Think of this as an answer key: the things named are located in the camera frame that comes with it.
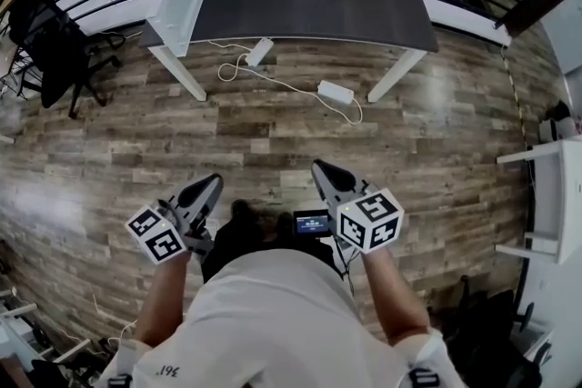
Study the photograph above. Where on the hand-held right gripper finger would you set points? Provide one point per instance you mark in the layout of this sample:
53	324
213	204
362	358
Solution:
350	186
325	186

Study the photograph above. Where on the person's black left shoe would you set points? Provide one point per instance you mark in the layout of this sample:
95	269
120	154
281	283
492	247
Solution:
241	211

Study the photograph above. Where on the person's black right shoe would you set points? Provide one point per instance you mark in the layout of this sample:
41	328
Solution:
285	222

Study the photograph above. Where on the person's black trousers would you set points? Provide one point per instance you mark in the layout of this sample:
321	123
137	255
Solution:
227	250

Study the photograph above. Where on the person's left forearm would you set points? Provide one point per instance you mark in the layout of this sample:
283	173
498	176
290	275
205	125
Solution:
159	300

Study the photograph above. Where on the black harness buckle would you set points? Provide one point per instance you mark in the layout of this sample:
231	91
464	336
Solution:
425	378
120	381

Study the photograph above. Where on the black bag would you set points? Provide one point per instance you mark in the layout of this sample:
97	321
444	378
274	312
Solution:
561	109

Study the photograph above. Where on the white power strip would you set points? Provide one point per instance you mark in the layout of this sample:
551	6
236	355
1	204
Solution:
335	91
260	51

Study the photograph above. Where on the black office chair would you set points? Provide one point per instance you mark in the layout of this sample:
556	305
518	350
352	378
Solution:
54	59
491	331

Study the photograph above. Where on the person's right forearm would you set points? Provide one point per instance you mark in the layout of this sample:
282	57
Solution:
391	295

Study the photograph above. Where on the person's white shirt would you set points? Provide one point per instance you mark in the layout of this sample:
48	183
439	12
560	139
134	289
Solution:
273	322

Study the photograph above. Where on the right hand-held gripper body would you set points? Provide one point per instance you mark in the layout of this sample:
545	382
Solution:
370	222

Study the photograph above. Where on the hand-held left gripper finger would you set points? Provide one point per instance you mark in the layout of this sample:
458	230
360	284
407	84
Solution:
195	191
204	204

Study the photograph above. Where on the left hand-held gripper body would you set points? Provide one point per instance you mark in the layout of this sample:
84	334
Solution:
157	236

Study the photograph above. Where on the white box with red print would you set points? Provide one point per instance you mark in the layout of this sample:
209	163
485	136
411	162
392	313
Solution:
573	127

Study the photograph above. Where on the person's black shoe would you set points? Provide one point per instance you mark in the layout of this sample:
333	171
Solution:
285	222
241	211

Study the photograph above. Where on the small chest-mounted screen device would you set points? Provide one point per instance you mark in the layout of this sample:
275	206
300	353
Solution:
311	223

